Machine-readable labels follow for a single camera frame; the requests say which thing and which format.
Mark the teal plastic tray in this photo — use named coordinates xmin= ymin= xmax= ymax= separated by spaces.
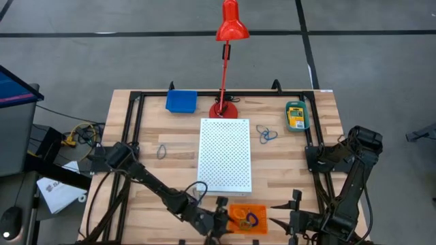
xmin=285 ymin=100 xmax=311 ymax=133

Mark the computer monitor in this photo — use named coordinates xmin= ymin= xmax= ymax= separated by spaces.
xmin=0 ymin=64 xmax=45 ymax=110

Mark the blue plastic basket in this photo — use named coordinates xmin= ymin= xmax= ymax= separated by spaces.
xmin=165 ymin=89 xmax=198 ymax=114

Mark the purple coil keychain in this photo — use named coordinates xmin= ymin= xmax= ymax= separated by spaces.
xmin=245 ymin=212 xmax=260 ymax=228

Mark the black desk frame bar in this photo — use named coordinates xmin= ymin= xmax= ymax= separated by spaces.
xmin=23 ymin=154 xmax=93 ymax=191

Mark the thick black cable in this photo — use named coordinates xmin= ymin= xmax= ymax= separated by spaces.
xmin=84 ymin=171 xmax=112 ymax=239

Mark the black computer mouse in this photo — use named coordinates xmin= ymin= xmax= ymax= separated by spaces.
xmin=0 ymin=206 xmax=23 ymax=241

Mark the black box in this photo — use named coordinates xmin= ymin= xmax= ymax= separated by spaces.
xmin=29 ymin=125 xmax=64 ymax=164

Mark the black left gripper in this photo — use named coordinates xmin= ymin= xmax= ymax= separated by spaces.
xmin=190 ymin=196 xmax=241 ymax=245

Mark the black metal table frame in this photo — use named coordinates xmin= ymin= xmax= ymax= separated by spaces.
xmin=77 ymin=79 xmax=373 ymax=245

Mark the yellow cable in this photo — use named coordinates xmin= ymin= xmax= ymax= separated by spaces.
xmin=61 ymin=122 xmax=98 ymax=161

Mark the orange plastic basket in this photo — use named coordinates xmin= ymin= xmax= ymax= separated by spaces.
xmin=228 ymin=203 xmax=268 ymax=235

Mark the black lamp cable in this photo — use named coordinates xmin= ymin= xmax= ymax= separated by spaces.
xmin=214 ymin=95 xmax=241 ymax=103

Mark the light blue rubber band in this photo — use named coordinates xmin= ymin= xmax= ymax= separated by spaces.
xmin=260 ymin=130 xmax=279 ymax=145

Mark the grey cabinet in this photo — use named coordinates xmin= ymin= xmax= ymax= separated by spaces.
xmin=0 ymin=83 xmax=37 ymax=177

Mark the white perforated metal shelf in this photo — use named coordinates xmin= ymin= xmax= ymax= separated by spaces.
xmin=196 ymin=118 xmax=253 ymax=197

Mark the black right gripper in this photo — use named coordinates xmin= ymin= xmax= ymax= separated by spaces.
xmin=268 ymin=189 xmax=325 ymax=245

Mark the white paper sheet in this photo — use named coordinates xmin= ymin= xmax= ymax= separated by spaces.
xmin=63 ymin=161 xmax=81 ymax=174
xmin=36 ymin=176 xmax=88 ymax=214

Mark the yellow packaged card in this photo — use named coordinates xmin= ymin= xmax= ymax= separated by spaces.
xmin=287 ymin=106 xmax=306 ymax=129

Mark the red desk lamp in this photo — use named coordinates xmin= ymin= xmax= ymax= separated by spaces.
xmin=208 ymin=0 xmax=251 ymax=119

